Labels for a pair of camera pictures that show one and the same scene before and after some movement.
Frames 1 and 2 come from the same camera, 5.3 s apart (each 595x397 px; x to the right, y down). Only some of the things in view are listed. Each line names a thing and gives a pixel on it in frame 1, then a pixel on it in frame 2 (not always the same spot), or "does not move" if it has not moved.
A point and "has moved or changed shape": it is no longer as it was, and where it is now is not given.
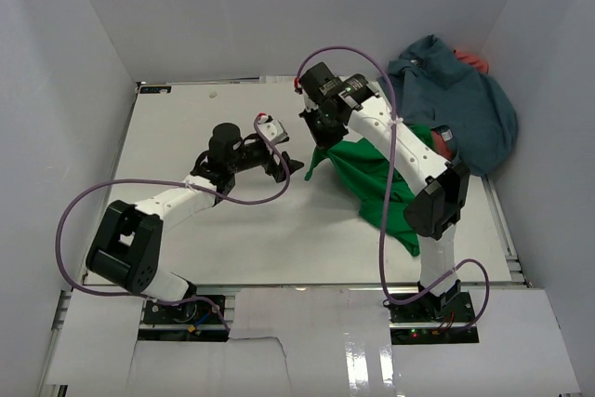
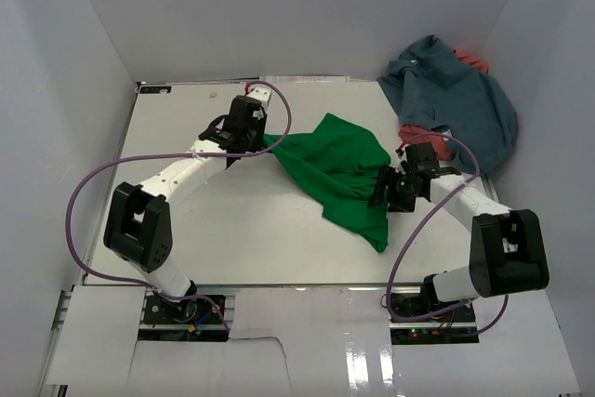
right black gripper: x=323 y=141 → x=388 y=177
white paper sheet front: x=311 y=342 does not move
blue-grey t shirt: x=428 y=85 does not move
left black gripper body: x=251 y=156 → x=254 y=135
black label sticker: x=154 y=89 does not move
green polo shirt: x=367 y=167 has moved or changed shape
